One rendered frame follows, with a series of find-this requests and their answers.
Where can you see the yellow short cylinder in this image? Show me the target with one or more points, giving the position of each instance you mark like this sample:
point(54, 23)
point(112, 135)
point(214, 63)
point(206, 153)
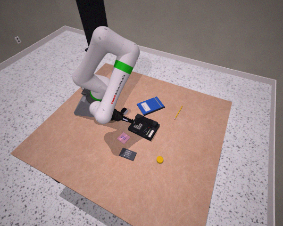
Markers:
point(159, 159)

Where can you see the blue notebook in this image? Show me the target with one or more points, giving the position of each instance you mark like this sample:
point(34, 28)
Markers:
point(150, 106)

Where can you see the pink sticky note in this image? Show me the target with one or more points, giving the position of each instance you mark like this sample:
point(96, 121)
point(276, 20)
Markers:
point(123, 138)

